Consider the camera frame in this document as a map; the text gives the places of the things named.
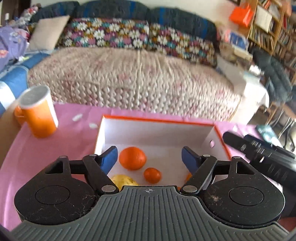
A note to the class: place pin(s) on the wooden bookshelf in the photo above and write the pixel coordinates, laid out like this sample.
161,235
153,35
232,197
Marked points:
272,29

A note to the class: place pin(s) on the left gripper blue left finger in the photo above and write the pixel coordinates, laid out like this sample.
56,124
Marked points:
97,168

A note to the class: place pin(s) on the orange white cup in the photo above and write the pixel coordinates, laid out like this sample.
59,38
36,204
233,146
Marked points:
35,107

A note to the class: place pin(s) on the purple floral cloth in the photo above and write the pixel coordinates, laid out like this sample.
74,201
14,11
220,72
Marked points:
14,42

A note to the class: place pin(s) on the orange tangerine front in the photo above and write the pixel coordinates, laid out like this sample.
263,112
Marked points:
152,175

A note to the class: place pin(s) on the orange cardboard box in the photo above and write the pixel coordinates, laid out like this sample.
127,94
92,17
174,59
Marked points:
162,142

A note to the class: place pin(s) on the reddish orange tangerine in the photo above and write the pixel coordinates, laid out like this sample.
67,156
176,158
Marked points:
188,177

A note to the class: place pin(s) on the dark green jacket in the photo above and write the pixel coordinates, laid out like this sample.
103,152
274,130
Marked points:
278,84

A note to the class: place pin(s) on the dark blue sofa backrest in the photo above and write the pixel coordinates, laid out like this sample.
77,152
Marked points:
178,19

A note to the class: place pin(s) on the yellow pear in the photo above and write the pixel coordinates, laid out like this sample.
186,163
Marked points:
121,180

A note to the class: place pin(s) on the blue white striped blanket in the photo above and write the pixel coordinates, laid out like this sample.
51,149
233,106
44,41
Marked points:
14,78

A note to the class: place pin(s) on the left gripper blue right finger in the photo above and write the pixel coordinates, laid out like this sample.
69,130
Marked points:
201,168

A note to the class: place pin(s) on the floral cushion left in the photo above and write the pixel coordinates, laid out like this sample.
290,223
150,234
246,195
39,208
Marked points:
98,32

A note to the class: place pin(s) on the teal book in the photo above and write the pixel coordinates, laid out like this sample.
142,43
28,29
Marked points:
268,135

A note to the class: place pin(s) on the orange paper bag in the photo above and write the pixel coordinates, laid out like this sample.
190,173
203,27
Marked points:
242,15

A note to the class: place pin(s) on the large orange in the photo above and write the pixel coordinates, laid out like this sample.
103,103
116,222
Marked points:
132,158

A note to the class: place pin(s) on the floral cushion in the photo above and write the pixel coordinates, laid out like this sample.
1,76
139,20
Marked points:
98,32
172,42

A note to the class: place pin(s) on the stack of books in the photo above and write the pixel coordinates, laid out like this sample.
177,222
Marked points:
233,48

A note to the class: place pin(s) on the white cloth under books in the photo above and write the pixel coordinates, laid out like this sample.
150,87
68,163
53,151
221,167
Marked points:
248,86

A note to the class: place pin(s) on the floral cushion right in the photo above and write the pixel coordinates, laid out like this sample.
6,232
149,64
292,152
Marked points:
172,42

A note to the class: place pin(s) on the pink tablecloth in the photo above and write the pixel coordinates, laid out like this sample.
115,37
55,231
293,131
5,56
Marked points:
75,138

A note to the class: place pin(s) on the beige pillow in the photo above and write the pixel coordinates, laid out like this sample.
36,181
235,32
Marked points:
47,32

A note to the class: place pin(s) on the quilted beige bedspread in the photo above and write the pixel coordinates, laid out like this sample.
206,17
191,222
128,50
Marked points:
136,80

